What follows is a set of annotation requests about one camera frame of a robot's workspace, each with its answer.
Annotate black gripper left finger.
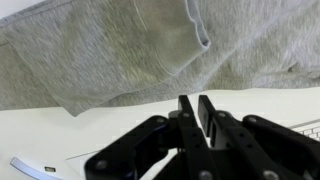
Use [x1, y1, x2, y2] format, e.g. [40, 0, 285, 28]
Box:
[84, 94, 218, 180]

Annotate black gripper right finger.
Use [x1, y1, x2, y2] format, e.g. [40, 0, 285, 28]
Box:
[198, 94, 320, 180]

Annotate grey towel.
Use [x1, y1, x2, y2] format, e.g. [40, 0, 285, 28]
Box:
[0, 0, 320, 118]

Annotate white keyboard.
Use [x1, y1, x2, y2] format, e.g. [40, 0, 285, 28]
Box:
[289, 119, 320, 142]

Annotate white flat pad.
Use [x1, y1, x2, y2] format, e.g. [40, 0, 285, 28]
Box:
[64, 149, 101, 180]

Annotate silver monitor stand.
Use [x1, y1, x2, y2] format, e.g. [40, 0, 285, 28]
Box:
[9, 156, 68, 180]

